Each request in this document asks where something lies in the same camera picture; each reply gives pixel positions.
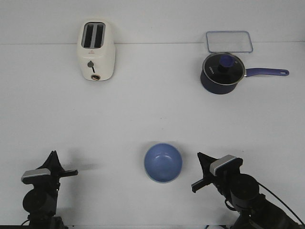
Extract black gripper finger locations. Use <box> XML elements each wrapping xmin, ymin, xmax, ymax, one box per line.
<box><xmin>197</xmin><ymin>152</ymin><xmax>211</xmax><ymax>178</ymax></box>
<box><xmin>200</xmin><ymin>153</ymin><xmax>217</xmax><ymax>167</ymax></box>
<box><xmin>41</xmin><ymin>151</ymin><xmax>56</xmax><ymax>168</ymax></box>
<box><xmin>54</xmin><ymin>150</ymin><xmax>63</xmax><ymax>171</ymax></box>

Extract glass pot lid blue knob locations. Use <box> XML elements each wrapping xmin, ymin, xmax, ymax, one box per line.
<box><xmin>203</xmin><ymin>52</ymin><xmax>245</xmax><ymax>86</ymax></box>

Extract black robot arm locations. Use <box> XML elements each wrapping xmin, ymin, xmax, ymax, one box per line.
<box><xmin>21</xmin><ymin>150</ymin><xmax>78</xmax><ymax>229</ymax></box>
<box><xmin>191</xmin><ymin>152</ymin><xmax>305</xmax><ymax>229</ymax></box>

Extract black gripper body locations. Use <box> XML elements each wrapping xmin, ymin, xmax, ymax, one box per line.
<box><xmin>35</xmin><ymin>168</ymin><xmax>78</xmax><ymax>191</ymax></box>
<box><xmin>191</xmin><ymin>168</ymin><xmax>240</xmax><ymax>195</ymax></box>

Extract blue bowl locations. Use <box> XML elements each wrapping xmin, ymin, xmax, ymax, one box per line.
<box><xmin>143</xmin><ymin>143</ymin><xmax>183</xmax><ymax>183</ymax></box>

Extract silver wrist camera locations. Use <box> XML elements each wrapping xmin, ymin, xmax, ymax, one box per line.
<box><xmin>21</xmin><ymin>168</ymin><xmax>51</xmax><ymax>185</ymax></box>
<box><xmin>209</xmin><ymin>155</ymin><xmax>243</xmax><ymax>177</ymax></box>

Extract cream two-slot toaster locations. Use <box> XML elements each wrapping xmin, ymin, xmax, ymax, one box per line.
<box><xmin>77</xmin><ymin>19</ymin><xmax>115</xmax><ymax>81</ymax></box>

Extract dark blue saucepan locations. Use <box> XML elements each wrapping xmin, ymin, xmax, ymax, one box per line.
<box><xmin>200</xmin><ymin>68</ymin><xmax>289</xmax><ymax>94</ymax></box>

